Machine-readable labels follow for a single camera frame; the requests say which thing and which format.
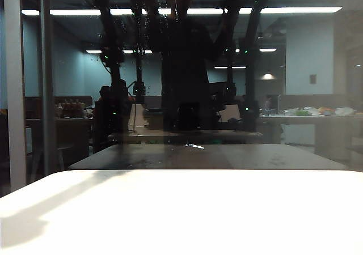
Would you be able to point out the grey metal frame post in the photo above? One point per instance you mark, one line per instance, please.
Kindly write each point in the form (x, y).
(47, 96)

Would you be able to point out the white window frame post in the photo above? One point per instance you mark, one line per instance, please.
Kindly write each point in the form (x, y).
(15, 96)

